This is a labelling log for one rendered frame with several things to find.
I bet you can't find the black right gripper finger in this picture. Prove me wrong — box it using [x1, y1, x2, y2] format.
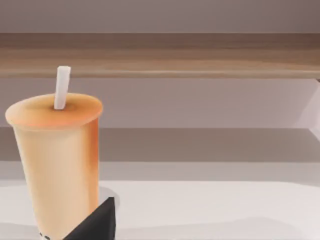
[62, 196, 116, 240]

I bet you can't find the orange cup with white straw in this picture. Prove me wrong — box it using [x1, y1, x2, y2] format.
[4, 65, 104, 240]

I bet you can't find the wooden shelf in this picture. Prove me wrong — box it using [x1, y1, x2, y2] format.
[0, 32, 320, 81]

